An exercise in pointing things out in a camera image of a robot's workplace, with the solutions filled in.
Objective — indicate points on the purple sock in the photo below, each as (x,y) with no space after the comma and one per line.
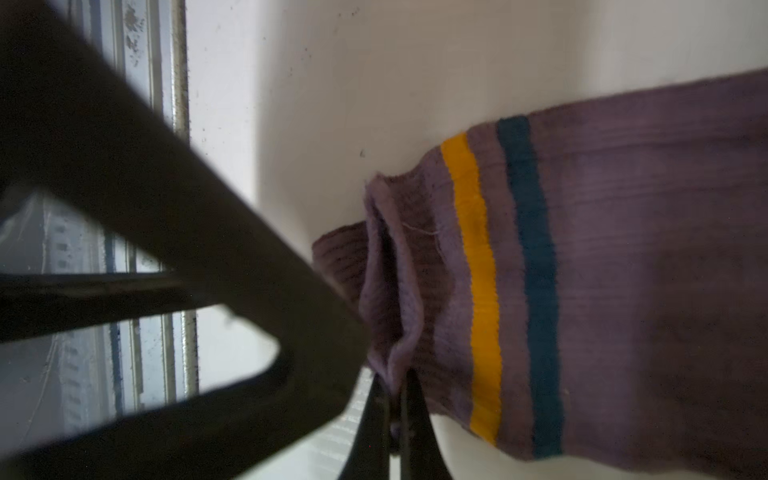
(587,280)

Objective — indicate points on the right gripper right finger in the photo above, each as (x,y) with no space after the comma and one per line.
(401,429)

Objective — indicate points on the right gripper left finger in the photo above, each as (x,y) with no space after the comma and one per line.
(224,250)

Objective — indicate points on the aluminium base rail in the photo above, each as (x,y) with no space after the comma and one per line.
(70,126)

